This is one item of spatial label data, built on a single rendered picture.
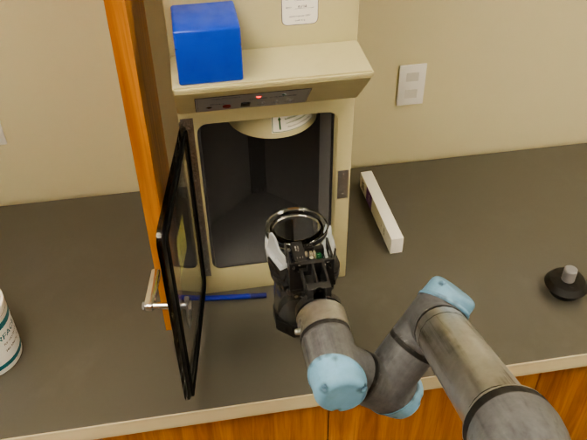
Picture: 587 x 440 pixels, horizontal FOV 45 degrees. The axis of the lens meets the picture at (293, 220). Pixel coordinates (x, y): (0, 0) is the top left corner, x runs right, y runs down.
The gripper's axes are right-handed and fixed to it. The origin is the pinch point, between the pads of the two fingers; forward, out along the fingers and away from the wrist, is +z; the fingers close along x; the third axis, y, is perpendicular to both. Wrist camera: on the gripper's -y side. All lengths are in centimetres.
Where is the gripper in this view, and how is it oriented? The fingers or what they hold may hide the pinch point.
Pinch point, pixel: (297, 238)
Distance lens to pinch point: 122.8
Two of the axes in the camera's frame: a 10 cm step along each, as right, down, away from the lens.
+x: -9.9, 1.2, -1.2
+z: -1.7, -6.3, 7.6
